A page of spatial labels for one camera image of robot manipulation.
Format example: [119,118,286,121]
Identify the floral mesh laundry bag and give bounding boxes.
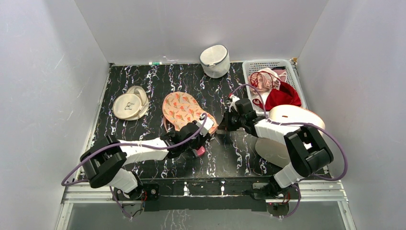
[162,92,218,135]

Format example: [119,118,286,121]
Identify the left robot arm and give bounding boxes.
[80,120,211,200]

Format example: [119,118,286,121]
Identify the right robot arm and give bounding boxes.
[217,96,334,199]

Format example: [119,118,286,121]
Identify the pink bra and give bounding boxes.
[248,68,287,93]

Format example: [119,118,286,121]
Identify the red bra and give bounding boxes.
[250,82,302,111]

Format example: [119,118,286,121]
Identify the large cream cylindrical bag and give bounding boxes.
[255,105,325,168]

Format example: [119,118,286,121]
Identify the cream round laundry bag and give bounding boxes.
[113,86,149,121]

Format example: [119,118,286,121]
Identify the white cylindrical mesh laundry bag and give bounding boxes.
[199,45,230,79]

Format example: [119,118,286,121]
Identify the pink and grey stamp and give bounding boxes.
[193,146,205,158]

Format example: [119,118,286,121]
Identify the white plastic basket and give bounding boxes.
[242,58,308,115]

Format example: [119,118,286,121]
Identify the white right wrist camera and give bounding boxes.
[228,94,240,113]

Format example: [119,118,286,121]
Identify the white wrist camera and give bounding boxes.
[196,114,214,137]
[228,94,240,113]

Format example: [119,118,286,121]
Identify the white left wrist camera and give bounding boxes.
[196,114,214,137]

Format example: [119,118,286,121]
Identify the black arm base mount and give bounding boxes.
[113,176,297,214]

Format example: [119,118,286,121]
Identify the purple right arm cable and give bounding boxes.
[227,83,349,219]

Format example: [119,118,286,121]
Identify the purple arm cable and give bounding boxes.
[61,113,208,219]
[227,83,349,219]

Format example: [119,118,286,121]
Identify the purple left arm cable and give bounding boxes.
[61,113,208,219]

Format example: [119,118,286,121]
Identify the aluminium frame rail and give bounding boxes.
[56,177,356,230]

